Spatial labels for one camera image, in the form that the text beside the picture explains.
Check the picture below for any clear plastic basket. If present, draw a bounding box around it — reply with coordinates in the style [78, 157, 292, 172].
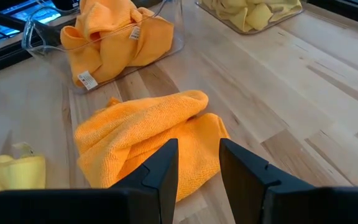
[21, 0, 186, 96]
[195, 0, 305, 35]

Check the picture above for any yellow microfiber towel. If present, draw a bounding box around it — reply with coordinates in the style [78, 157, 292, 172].
[0, 142, 47, 198]
[201, 0, 275, 33]
[253, 0, 303, 23]

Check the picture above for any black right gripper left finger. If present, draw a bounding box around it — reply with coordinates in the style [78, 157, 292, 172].
[0, 138, 179, 224]

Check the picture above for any orange microfiber towel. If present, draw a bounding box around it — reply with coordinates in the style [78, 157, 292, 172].
[74, 90, 231, 202]
[75, 0, 155, 41]
[60, 24, 175, 88]

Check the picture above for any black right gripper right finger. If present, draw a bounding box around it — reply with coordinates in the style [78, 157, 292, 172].
[218, 138, 358, 224]

